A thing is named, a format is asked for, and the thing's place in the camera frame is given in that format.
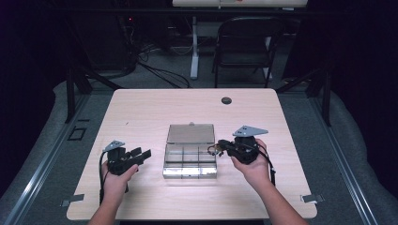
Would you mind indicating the white desk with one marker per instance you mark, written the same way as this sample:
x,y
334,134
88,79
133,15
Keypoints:
x,y
194,47

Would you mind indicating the clear plastic compartment box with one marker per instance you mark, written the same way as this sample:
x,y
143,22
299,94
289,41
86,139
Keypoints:
x,y
190,153

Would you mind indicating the grey tape strip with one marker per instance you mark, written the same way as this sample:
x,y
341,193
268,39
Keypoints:
x,y
312,198
73,198

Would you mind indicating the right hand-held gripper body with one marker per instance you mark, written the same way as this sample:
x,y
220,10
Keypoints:
x,y
245,151

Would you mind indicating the black round table grommet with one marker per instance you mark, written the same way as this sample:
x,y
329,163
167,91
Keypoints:
x,y
226,100

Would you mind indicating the black folding chair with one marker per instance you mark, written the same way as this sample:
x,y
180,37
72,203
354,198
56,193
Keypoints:
x,y
247,34

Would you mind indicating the black metal frame stand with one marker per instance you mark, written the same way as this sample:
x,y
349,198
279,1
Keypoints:
x,y
327,100
70,93

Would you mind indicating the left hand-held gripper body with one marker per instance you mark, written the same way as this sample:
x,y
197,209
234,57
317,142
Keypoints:
x,y
120,161

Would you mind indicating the aluminium floor rail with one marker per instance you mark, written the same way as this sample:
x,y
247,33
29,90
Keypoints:
x,y
347,175
37,178

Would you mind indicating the person's left hand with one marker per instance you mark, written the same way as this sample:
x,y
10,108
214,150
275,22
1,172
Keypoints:
x,y
115,181

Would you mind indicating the dark computer tower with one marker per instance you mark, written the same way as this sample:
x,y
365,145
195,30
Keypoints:
x,y
109,40

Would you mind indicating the person's right hand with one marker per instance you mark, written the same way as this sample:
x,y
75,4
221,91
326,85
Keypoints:
x,y
255,170

